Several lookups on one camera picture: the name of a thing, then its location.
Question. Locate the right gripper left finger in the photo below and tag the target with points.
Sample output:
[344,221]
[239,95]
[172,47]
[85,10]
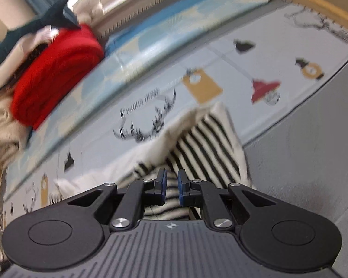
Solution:
[135,198]

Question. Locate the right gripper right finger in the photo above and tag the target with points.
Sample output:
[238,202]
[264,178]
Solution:
[205,196]

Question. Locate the black white striped garment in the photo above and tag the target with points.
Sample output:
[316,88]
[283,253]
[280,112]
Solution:
[202,141]

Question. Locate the cream folded blanket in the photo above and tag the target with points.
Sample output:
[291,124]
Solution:
[13,134]

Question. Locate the printed deer bed sheet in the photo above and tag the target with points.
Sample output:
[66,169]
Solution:
[260,66]

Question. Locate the light blue patterned blanket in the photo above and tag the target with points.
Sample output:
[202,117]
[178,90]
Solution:
[127,63]

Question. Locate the red folded blanket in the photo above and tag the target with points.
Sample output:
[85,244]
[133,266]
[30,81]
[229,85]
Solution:
[71,56]

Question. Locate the white pillow stack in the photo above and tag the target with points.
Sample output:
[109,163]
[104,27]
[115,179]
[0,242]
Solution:
[22,49]

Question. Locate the dark teal shark plush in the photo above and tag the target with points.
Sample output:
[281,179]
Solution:
[55,16]

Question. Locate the white bear plush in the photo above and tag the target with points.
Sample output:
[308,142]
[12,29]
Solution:
[87,10]

